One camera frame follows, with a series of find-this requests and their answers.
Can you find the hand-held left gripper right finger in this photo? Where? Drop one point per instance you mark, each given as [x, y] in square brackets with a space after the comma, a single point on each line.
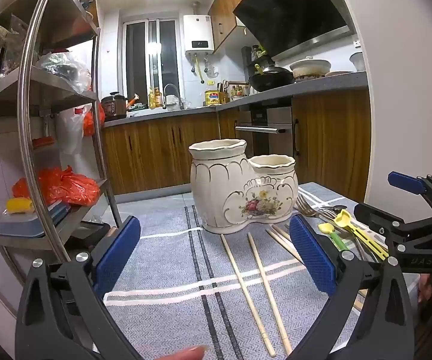
[311, 258]

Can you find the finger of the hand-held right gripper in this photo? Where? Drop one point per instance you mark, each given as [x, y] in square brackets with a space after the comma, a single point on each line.
[407, 183]
[380, 219]

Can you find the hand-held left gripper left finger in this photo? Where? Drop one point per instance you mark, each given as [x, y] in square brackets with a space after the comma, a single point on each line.
[120, 255]

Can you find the yellow plastic spoon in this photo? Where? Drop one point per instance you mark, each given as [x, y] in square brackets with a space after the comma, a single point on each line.
[362, 234]

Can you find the wooden chopstick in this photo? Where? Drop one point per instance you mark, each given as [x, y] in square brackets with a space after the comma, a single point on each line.
[281, 233]
[246, 292]
[266, 288]
[283, 245]

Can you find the metal fork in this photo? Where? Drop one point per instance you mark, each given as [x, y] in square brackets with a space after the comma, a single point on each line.
[319, 213]
[305, 204]

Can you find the metal spoon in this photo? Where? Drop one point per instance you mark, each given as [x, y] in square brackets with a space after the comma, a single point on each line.
[335, 208]

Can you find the floral ceramic utensil holder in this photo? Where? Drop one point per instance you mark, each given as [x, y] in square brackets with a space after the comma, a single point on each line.
[219, 187]

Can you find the person's right hand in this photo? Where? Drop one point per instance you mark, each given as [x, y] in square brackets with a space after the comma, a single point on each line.
[424, 288]

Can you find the person's left hand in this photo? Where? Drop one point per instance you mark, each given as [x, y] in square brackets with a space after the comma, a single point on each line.
[186, 354]

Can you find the black box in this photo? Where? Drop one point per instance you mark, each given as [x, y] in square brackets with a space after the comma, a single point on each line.
[92, 232]

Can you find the grey striped table mat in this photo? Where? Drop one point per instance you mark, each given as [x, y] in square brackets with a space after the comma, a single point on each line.
[171, 270]

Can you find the orange plastic bag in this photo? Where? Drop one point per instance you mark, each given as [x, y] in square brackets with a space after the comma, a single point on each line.
[66, 187]
[90, 120]

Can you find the blue plastic containers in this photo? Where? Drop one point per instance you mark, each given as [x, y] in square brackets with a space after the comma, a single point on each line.
[24, 227]

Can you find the wooden lower cabinets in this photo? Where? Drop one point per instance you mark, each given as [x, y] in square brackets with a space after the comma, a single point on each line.
[148, 150]

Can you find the wooden cabinets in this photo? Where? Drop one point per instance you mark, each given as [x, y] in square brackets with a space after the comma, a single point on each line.
[148, 150]
[223, 11]

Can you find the yellow object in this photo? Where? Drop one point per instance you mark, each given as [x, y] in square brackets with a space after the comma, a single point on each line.
[19, 205]

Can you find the orange lidded clear container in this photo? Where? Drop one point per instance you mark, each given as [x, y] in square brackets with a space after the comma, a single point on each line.
[45, 153]

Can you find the grey kitchen countertop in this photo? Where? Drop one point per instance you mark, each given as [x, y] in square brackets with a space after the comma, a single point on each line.
[313, 86]

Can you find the white plastic bag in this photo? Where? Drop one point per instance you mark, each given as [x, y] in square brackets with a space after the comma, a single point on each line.
[69, 127]

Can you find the dark pressure cooker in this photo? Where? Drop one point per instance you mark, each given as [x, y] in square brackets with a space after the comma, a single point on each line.
[112, 107]

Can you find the white clay pot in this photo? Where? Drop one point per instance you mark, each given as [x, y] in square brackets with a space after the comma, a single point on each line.
[309, 68]

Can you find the yellow liquid bottle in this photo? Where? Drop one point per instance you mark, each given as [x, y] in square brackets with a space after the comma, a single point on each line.
[151, 98]

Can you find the amber glass bottle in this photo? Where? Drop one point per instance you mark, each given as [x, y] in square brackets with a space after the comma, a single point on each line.
[158, 98]

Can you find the metal faucet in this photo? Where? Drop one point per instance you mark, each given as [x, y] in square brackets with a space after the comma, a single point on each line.
[165, 95]

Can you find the black wok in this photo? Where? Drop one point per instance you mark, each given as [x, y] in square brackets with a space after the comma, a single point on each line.
[270, 78]

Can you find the yellow oil bottle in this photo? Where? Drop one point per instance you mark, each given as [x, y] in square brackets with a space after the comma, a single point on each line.
[212, 98]

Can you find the metal shelf rack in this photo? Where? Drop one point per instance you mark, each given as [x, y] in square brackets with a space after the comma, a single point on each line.
[24, 93]

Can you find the kitchen window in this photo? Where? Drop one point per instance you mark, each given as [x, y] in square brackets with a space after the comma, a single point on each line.
[137, 60]

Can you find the clear plastic bag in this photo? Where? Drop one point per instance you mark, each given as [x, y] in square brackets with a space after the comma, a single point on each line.
[64, 67]

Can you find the black range hood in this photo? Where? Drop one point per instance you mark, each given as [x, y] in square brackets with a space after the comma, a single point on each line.
[294, 11]

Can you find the white water heater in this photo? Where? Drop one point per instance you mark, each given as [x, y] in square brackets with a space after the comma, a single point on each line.
[199, 32]

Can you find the wooden upper cabinets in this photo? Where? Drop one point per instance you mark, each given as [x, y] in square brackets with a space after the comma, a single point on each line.
[223, 11]

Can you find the white wall socket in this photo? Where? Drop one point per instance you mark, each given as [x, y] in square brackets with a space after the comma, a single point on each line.
[357, 43]

